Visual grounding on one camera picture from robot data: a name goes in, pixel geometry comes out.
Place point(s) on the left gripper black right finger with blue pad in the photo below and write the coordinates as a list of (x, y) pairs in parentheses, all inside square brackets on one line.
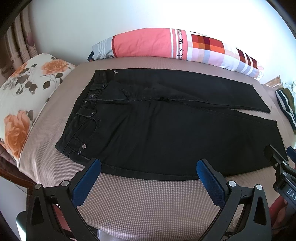
[(254, 222)]

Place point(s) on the black denim pants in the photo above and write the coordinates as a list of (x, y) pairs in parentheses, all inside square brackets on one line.
[(156, 124)]

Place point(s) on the floral orange rose pillow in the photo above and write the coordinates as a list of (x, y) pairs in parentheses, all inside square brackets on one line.
[(24, 95)]

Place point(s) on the beige woven bed mat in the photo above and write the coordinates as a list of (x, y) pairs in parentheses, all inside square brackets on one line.
[(126, 208)]

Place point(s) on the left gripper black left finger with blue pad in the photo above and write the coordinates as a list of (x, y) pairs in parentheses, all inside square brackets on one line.
[(42, 222)]

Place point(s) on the pink checked bolster pillow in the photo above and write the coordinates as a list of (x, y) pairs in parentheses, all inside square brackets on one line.
[(177, 44)]

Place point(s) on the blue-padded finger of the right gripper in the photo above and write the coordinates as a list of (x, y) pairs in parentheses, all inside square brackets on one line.
[(291, 153)]

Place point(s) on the brown wooden headboard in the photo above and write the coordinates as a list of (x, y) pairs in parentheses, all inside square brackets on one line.
[(17, 41)]

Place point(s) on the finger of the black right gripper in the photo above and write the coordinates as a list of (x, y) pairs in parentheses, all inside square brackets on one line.
[(277, 161)]

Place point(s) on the dark striped folded garment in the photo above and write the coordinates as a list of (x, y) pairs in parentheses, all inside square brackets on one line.
[(286, 102)]

